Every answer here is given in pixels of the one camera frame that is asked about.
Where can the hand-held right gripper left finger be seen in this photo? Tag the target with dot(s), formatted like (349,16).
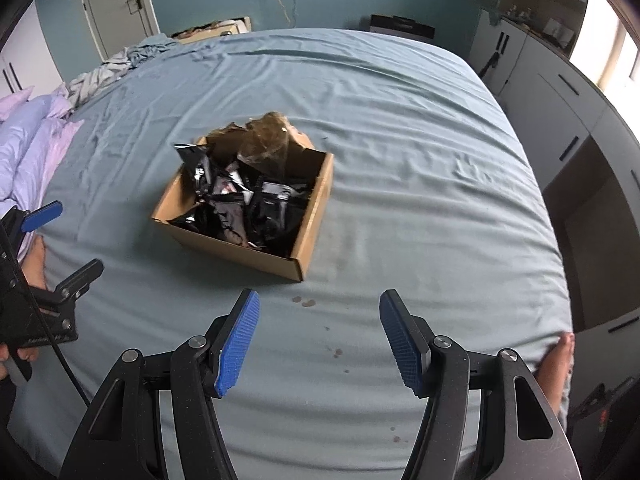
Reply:
(240,345)

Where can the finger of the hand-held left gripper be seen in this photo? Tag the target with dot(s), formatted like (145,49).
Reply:
(80,280)
(42,215)

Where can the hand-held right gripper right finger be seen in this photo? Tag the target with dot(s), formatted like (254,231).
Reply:
(402,345)

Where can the brown cardboard box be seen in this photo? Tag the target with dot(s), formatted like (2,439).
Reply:
(240,255)

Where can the heap of black snack packets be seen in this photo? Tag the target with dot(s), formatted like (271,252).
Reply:
(235,210)

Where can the person's left hand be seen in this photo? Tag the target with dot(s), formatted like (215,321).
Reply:
(25,355)

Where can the person's right foot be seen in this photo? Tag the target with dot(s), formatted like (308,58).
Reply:
(557,365)

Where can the crumpled grey-blue cloth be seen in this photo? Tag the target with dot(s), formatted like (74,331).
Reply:
(115,67)

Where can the black device with orange lights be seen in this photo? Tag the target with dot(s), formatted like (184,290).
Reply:
(600,405)

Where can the white door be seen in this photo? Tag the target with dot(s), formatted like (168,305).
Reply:
(110,5)

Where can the open cardboard box with clutter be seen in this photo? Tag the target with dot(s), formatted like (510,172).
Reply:
(220,29)

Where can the white cabinets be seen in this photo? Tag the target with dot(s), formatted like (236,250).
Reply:
(555,105)

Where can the black flat box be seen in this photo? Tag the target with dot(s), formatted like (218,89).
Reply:
(400,25)

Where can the bright window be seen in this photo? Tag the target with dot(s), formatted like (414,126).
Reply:
(600,45)

